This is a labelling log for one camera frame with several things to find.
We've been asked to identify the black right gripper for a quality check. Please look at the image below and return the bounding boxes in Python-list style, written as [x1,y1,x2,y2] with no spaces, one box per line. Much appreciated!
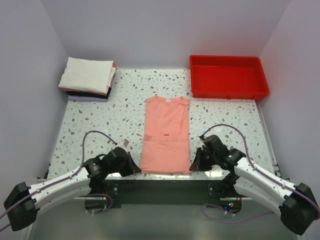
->
[189,147,218,172]

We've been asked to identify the salmon pink t shirt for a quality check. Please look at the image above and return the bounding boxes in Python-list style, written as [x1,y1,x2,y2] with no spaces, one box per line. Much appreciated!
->
[139,95,191,174]

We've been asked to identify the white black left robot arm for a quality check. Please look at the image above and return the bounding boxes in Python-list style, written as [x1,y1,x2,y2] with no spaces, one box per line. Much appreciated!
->
[1,147,141,232]

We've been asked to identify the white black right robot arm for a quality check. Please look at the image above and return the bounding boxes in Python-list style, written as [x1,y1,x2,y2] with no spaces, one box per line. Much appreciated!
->
[190,135,320,236]

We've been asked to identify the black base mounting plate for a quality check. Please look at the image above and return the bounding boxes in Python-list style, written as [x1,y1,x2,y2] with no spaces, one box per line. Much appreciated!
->
[74,178,243,210]

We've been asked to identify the black folded t shirt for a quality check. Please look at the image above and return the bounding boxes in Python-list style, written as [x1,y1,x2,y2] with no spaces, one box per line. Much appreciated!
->
[66,87,112,99]

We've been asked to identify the red plastic tray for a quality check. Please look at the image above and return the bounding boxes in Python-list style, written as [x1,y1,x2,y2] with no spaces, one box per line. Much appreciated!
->
[189,55,270,101]

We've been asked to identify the lavender folded t shirt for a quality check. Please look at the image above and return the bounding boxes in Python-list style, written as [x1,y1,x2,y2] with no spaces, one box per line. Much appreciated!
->
[68,95,108,103]

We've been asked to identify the white folded t shirt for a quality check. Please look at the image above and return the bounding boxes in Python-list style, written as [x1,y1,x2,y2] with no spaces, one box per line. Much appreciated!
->
[58,57,114,93]

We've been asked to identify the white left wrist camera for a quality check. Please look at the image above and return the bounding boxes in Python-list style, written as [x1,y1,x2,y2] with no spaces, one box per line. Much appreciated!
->
[116,139,130,150]

